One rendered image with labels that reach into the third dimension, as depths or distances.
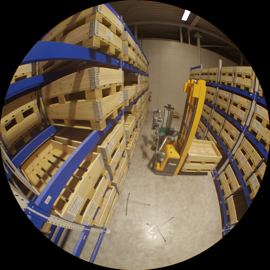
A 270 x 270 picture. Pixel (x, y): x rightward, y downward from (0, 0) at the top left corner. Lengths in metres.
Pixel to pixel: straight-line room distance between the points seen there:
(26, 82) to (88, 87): 1.07
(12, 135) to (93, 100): 1.42
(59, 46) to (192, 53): 8.27
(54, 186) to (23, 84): 1.38
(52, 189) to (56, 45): 0.98
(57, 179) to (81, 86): 0.87
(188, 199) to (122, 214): 1.84
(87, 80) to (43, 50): 0.54
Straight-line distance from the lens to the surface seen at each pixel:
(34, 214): 0.85
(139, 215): 2.63
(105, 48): 1.34
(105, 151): 1.24
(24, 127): 1.86
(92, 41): 1.06
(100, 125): 1.06
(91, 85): 0.98
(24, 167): 1.91
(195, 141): 3.39
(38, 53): 0.73
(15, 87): 1.68
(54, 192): 0.85
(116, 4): 7.49
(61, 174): 0.83
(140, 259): 2.73
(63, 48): 0.84
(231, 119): 3.41
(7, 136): 1.82
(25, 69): 1.97
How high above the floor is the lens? 2.60
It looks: 33 degrees down
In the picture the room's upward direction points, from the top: straight up
